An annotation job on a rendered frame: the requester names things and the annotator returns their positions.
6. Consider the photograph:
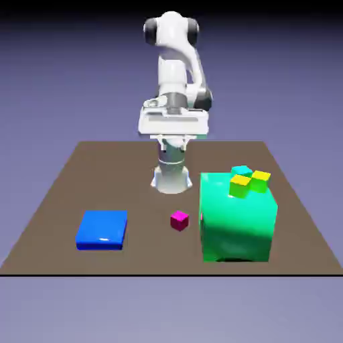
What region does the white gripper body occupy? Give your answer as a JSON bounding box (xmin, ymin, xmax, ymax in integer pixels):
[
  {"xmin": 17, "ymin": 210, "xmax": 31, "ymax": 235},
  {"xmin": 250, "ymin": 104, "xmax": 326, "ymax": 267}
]
[{"xmin": 137, "ymin": 107, "xmax": 210, "ymax": 141}]

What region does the small cyan cube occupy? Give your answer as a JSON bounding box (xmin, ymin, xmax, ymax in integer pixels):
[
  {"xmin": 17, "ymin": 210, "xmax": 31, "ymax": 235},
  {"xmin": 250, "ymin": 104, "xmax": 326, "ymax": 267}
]
[{"xmin": 230, "ymin": 165, "xmax": 254, "ymax": 178}]

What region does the small magenta cube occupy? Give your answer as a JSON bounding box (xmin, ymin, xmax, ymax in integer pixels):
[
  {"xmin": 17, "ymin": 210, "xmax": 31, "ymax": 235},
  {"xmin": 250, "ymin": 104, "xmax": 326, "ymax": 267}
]
[{"xmin": 170, "ymin": 210, "xmax": 190, "ymax": 232}]

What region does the large green box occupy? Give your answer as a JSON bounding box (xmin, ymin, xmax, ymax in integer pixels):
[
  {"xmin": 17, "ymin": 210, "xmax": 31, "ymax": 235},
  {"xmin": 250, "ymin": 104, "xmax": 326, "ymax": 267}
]
[{"xmin": 200, "ymin": 171, "xmax": 279, "ymax": 263}]

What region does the small yellow cube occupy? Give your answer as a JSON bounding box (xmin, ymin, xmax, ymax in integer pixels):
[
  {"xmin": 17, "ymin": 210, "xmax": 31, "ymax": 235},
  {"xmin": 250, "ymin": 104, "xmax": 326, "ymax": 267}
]
[
  {"xmin": 228, "ymin": 174, "xmax": 252, "ymax": 200},
  {"xmin": 249, "ymin": 169, "xmax": 272, "ymax": 194}
]

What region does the large blue box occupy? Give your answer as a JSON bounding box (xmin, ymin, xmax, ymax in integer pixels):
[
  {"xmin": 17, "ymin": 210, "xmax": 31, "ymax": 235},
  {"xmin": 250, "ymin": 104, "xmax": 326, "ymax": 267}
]
[{"xmin": 75, "ymin": 210, "xmax": 129, "ymax": 251}]

